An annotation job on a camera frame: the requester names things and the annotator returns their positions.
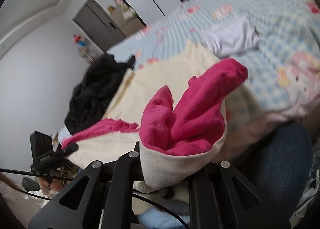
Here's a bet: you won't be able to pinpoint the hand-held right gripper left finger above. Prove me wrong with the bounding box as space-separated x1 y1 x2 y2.
27 141 144 229

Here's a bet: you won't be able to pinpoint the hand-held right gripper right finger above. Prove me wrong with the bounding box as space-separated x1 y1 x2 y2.
187 160 292 229

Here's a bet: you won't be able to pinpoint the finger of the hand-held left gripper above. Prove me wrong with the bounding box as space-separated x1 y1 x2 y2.
54 143 79 159

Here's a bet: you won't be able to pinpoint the pink and cream sweatshirt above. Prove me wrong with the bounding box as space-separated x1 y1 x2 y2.
61 40 249 193

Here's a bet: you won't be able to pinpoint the person's left hand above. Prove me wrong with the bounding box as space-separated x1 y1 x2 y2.
39 175 63 193

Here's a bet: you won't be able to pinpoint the person's long hair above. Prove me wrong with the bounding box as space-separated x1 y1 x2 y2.
0 173 25 191

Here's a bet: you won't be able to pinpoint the person's blue jeans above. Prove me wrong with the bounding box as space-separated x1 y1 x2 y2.
225 123 314 229

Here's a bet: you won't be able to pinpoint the light blue fluffy slipper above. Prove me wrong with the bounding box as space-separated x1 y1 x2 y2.
136 206 193 229

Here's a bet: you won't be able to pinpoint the black garment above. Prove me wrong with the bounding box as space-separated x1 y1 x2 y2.
64 53 136 135

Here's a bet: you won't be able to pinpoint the crumpled white garment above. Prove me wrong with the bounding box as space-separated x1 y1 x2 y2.
201 17 262 58

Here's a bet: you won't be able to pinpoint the blue checkered printed blanket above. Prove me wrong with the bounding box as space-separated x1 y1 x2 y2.
51 0 320 139

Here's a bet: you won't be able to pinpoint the black cable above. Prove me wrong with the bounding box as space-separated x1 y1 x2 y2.
0 168 190 229

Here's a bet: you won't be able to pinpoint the white wire rack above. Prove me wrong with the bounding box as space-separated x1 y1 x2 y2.
79 44 100 65

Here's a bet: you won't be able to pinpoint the red and blue wall toy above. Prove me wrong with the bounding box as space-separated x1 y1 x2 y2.
73 34 88 46

